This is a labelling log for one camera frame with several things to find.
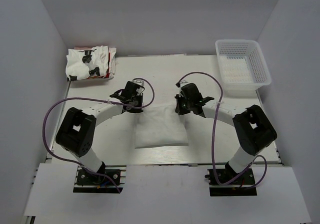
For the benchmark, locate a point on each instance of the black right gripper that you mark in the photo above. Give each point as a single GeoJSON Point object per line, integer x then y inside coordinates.
{"type": "Point", "coordinates": [179, 109]}

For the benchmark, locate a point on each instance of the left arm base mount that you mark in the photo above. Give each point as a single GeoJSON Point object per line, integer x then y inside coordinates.
{"type": "Point", "coordinates": [87, 183]}

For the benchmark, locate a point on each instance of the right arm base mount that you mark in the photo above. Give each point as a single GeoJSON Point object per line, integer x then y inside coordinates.
{"type": "Point", "coordinates": [238, 188]}

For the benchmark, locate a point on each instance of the white plastic mesh basket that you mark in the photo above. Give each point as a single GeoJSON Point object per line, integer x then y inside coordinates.
{"type": "Point", "coordinates": [242, 65]}

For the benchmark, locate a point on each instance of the white graphic t-shirt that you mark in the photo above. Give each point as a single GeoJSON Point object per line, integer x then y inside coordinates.
{"type": "Point", "coordinates": [160, 126]}

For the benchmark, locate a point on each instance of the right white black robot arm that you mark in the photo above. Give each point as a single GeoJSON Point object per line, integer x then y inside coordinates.
{"type": "Point", "coordinates": [253, 128]}

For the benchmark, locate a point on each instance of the folded white robot-print t-shirt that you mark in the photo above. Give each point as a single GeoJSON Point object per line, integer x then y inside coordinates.
{"type": "Point", "coordinates": [73, 61]}

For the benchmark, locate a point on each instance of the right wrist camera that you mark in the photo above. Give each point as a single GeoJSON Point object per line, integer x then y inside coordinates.
{"type": "Point", "coordinates": [178, 85]}

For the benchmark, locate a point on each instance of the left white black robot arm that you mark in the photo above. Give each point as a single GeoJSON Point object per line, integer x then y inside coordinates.
{"type": "Point", "coordinates": [76, 133]}

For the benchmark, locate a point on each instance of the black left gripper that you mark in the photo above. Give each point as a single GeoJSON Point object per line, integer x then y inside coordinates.
{"type": "Point", "coordinates": [136, 110]}

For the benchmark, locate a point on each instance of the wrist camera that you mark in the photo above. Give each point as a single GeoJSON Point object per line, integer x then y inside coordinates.
{"type": "Point", "coordinates": [178, 85]}
{"type": "Point", "coordinates": [140, 86]}

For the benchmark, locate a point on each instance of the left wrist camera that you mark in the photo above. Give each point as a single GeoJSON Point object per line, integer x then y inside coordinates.
{"type": "Point", "coordinates": [140, 86]}

